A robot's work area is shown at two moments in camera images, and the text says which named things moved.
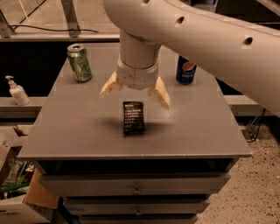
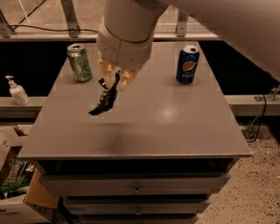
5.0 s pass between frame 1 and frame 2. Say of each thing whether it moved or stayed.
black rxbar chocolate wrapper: moved
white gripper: moved
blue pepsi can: stayed
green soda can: stayed
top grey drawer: stayed
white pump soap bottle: stayed
